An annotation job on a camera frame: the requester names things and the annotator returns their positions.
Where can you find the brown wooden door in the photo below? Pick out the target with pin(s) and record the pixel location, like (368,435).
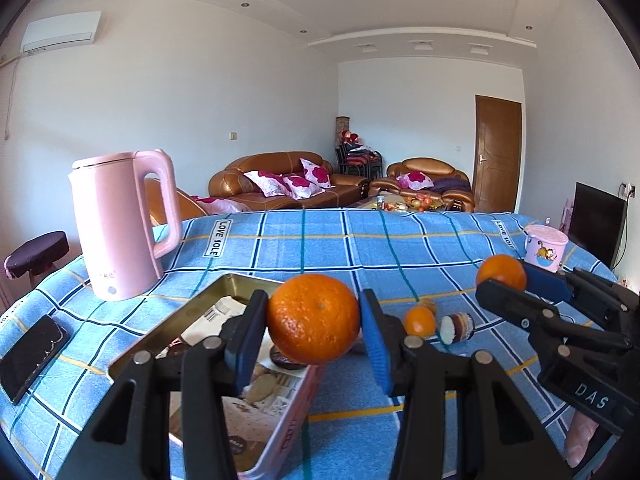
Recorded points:
(497,155)

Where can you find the purple blanket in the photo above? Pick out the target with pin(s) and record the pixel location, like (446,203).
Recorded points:
(450,184)

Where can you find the stacked dark chairs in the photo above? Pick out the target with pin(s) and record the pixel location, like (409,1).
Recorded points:
(357,160)

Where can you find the pink tin box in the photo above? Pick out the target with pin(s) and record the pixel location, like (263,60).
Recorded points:
(290,425)

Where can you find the pink lidded plastic cup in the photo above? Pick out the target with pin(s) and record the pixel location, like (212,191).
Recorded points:
(545,250)

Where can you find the large orange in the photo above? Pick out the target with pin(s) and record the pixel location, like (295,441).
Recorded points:
(312,320)

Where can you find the coffee table with fruit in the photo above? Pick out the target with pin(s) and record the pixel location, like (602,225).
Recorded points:
(410,203)

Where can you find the pink electric kettle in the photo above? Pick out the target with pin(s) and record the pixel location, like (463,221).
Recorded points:
(115,230)

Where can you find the small orange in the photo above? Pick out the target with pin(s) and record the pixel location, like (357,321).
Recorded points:
(500,272)
(420,322)

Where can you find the blue plaid tablecloth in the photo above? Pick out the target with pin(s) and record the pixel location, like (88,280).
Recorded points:
(350,245)

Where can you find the dark round pastry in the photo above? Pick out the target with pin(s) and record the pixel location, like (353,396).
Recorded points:
(285,360)

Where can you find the white air conditioner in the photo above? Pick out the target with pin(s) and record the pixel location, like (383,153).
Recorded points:
(60,32)

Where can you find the layered cake roll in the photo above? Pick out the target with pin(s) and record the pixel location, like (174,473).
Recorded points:
(460,328)

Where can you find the brown leather armchair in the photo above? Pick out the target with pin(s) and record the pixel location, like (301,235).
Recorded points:
(430,165)

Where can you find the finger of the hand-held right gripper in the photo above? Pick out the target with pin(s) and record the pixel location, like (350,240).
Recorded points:
(547,284)
(505,300)

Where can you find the white printed leaflet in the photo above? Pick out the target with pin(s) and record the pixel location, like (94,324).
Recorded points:
(212,316)

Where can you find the black television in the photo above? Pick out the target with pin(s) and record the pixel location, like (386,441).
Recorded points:
(597,220)

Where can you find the white floral pillow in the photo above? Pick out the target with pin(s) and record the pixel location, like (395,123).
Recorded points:
(265,183)
(317,172)
(302,187)
(415,180)

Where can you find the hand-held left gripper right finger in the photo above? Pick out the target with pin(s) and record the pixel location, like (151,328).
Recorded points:
(375,350)

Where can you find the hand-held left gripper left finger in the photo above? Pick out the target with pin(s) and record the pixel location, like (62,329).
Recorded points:
(247,350)

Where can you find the tall patterned vase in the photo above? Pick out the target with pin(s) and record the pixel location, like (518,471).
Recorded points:
(342,129)

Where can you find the black smartphone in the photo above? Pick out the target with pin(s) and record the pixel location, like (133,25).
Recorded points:
(30,360)

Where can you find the purple cushioned stool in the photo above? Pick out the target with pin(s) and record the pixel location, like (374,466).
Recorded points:
(35,252)

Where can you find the dark swirl cake roll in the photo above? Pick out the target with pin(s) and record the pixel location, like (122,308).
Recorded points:
(177,349)

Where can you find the small brown bun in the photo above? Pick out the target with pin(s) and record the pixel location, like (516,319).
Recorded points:
(429,304)

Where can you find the long brown leather sofa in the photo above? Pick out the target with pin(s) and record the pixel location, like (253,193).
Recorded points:
(235,180)

